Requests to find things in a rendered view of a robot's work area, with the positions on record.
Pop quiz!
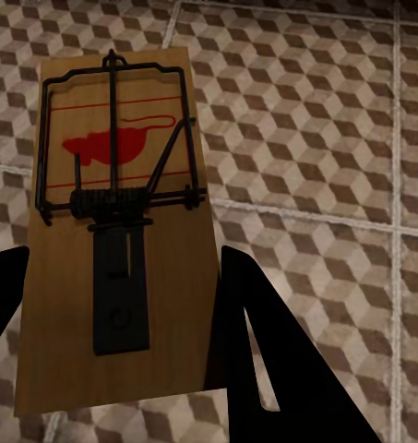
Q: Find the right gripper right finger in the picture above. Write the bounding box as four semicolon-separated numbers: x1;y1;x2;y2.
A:
221;245;382;443

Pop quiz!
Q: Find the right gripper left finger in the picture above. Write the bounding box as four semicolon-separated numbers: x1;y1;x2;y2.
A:
0;245;30;336

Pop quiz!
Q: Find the mousetrap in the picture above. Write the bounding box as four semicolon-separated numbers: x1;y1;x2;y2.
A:
13;46;227;417

